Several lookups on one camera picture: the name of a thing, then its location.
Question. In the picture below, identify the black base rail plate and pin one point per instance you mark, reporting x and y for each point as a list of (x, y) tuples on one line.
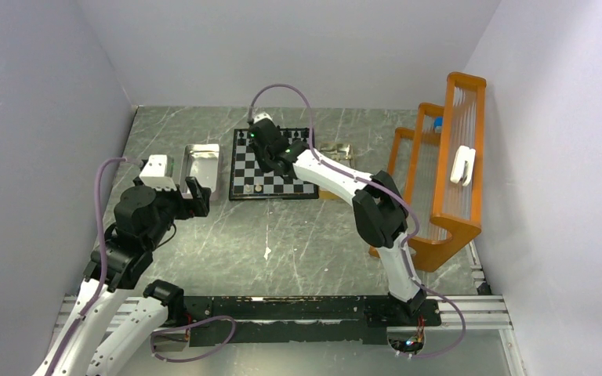
[(367, 319)]

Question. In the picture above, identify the white clip object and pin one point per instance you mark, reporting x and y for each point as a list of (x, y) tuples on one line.
[(462, 168)]

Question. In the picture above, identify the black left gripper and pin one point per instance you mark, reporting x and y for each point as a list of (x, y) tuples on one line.
[(196, 206)]

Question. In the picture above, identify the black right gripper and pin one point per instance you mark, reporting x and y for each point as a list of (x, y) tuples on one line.
[(264, 168)]

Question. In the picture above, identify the blue cap bottle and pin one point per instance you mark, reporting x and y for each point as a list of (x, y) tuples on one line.
[(437, 124)]

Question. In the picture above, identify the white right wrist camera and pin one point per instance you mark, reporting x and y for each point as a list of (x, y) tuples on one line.
[(259, 117)]

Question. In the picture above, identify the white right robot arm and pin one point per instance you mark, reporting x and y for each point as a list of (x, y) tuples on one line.
[(380, 213)]

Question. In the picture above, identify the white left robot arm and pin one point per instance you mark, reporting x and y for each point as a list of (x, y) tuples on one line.
[(145, 213)]

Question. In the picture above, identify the black white chess board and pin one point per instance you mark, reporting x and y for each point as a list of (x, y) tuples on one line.
[(245, 170)]

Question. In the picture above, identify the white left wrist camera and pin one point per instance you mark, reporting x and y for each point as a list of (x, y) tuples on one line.
[(157, 173)]

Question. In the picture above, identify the orange wooden rack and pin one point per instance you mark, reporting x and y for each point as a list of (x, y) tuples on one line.
[(449, 214)]

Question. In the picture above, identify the silver metal tray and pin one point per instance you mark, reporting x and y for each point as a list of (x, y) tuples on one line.
[(203, 162)]

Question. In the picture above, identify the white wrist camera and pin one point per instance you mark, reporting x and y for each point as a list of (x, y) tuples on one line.
[(259, 117), (157, 173)]

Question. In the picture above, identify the yellow tray of white pieces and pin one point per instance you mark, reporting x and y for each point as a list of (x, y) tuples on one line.
[(339, 152)]

